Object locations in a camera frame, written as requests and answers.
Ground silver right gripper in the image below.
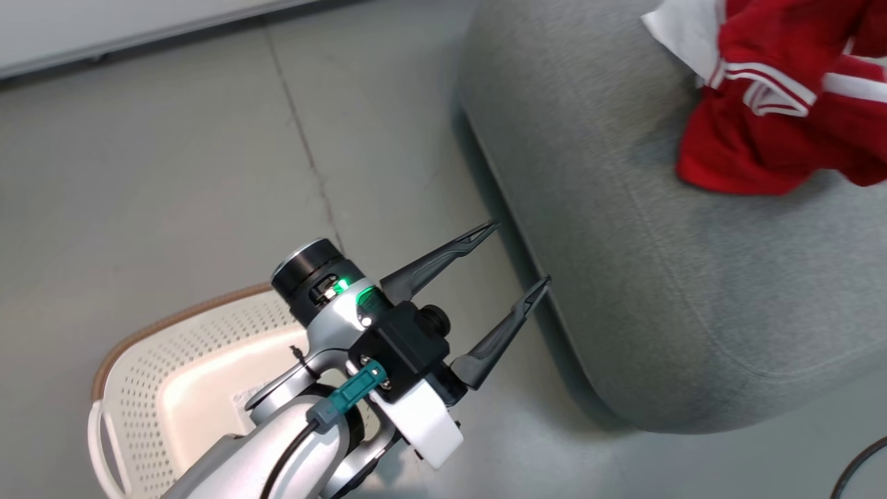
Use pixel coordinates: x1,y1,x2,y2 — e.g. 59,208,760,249
270,221,552,390

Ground red garment with white stripes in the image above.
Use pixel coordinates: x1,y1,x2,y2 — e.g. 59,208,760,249
676,0,887,197

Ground grey fabric sofa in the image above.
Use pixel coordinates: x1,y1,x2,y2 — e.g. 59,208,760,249
454,0,887,436

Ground white perforated laundry basket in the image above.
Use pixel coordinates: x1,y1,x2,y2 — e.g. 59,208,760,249
87,281,389,499

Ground white partition panel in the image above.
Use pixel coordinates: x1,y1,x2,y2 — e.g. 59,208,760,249
0,0,326,80

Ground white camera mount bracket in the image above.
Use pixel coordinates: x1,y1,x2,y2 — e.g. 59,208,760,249
373,385,464,470

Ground black cable with teal connector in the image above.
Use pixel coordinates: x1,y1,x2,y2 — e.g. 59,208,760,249
260,359,388,499

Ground black floor cable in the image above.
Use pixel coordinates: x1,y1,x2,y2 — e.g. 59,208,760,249
829,436,887,499

